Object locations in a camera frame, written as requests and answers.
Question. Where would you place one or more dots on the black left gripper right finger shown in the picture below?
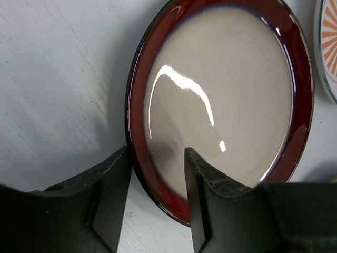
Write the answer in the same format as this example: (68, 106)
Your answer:
(227, 216)

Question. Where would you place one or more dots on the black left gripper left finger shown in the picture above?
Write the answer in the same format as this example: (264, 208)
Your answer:
(81, 214)

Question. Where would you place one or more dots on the orange sunburst plate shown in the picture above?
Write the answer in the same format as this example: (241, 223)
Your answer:
(324, 38)

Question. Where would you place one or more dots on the red rimmed beige plate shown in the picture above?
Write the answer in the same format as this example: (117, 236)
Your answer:
(231, 79)

